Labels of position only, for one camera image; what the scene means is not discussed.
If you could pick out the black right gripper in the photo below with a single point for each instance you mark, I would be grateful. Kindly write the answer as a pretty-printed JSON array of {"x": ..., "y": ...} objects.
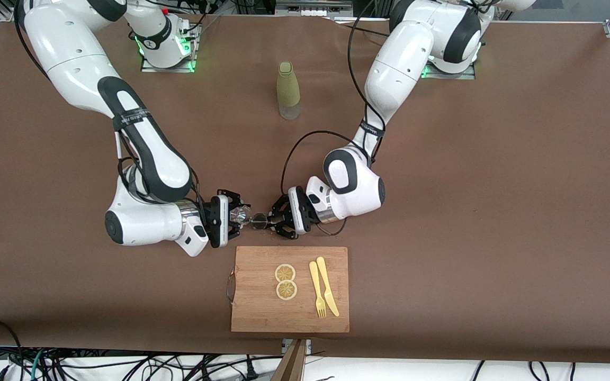
[{"x": 213, "y": 210}]

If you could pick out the wooden cutting board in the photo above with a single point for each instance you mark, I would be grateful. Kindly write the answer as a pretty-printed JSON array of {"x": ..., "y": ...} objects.
[{"x": 257, "y": 309}]

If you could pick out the brown table cover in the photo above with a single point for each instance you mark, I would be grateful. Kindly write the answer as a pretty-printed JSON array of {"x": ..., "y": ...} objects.
[{"x": 442, "y": 291}]

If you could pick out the steel double jigger measuring cup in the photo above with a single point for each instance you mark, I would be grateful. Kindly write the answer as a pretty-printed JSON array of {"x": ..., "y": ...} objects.
[{"x": 259, "y": 221}]

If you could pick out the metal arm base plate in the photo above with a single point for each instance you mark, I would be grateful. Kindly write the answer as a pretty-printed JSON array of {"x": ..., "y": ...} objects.
[
  {"x": 149, "y": 69},
  {"x": 466, "y": 75}
]

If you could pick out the yellow plastic fork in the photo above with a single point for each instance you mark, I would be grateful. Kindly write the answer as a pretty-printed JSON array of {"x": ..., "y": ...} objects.
[{"x": 314, "y": 280}]

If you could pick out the small metal bracket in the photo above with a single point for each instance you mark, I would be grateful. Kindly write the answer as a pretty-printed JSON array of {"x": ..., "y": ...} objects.
[{"x": 286, "y": 345}]

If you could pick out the yellow plastic knife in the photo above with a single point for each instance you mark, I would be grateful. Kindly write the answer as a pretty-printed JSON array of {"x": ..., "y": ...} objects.
[{"x": 323, "y": 275}]

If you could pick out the lemon slice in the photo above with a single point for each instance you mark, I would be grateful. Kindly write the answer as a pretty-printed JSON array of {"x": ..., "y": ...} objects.
[
  {"x": 286, "y": 290},
  {"x": 285, "y": 273}
]

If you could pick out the wooden stick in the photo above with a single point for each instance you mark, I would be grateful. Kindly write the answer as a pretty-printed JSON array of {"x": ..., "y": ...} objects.
[{"x": 292, "y": 365}]

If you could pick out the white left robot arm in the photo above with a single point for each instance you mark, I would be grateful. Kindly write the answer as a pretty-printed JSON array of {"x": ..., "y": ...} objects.
[{"x": 405, "y": 69}]

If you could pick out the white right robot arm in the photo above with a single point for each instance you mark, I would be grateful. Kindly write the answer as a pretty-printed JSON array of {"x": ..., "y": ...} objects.
[{"x": 82, "y": 58}]

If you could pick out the grey background device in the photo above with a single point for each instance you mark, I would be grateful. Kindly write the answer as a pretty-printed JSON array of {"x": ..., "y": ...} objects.
[{"x": 313, "y": 8}]

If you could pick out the green sleeved glass bottle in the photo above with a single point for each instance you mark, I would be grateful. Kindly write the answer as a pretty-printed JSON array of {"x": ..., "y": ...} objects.
[{"x": 288, "y": 90}]

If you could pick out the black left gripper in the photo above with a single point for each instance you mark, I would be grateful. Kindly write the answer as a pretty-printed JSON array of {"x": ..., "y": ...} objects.
[{"x": 285, "y": 207}]

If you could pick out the small clear glass cup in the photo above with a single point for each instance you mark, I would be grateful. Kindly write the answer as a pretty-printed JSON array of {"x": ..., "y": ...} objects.
[{"x": 240, "y": 214}]

